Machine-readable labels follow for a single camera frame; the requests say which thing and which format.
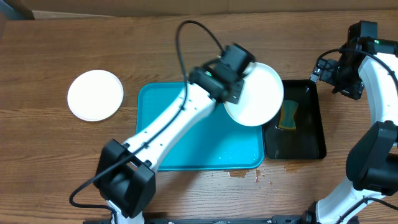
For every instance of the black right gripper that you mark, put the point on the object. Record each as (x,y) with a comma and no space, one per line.
(325,73)

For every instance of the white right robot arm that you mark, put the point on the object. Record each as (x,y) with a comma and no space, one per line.
(371,169)

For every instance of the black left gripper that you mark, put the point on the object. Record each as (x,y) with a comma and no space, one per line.
(239,91)

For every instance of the white plate with blue rim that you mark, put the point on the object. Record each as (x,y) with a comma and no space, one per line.
(261,97)

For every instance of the teal plastic tray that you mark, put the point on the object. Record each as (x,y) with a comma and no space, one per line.
(215,143)

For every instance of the yellow green sponge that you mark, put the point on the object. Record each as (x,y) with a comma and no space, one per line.
(287,114)

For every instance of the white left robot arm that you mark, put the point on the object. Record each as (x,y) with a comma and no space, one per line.
(125,175)

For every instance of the white plate with red stain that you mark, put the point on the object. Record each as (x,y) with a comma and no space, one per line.
(95,95)

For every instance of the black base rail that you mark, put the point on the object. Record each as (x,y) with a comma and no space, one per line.
(291,219)

